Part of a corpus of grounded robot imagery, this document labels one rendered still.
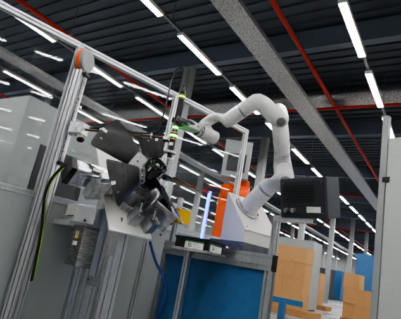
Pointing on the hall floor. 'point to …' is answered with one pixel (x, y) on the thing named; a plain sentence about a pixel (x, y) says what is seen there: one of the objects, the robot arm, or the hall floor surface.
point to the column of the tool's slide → (33, 226)
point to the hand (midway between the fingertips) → (177, 119)
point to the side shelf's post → (71, 293)
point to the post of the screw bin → (182, 285)
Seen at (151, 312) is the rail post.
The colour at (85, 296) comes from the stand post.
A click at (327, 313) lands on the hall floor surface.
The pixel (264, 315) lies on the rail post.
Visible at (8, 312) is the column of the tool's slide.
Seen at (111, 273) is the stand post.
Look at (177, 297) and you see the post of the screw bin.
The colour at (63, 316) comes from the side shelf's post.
